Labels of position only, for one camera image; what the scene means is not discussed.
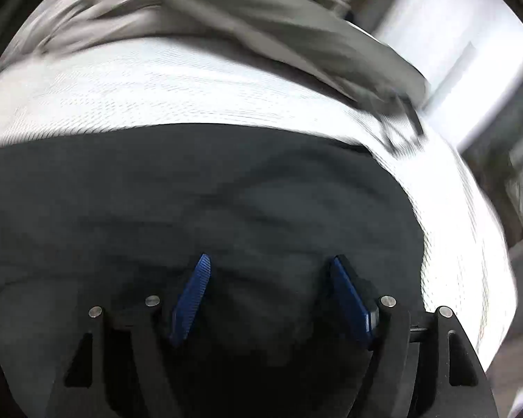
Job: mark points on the black pants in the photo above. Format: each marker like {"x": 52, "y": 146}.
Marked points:
{"x": 200, "y": 200}

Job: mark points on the white patterned bed mattress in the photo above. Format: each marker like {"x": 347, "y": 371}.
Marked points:
{"x": 200, "y": 91}

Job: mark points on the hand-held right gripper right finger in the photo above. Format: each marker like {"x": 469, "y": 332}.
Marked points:
{"x": 353, "y": 300}

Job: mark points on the white curtain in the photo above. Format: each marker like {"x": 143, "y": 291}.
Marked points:
{"x": 457, "y": 35}

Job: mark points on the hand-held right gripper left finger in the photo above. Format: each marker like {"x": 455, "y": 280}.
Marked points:
{"x": 191, "y": 300}

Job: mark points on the dark grey blanket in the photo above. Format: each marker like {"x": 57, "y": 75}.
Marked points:
{"x": 296, "y": 26}

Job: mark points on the light grey duvet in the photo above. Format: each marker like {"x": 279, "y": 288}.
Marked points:
{"x": 91, "y": 13}

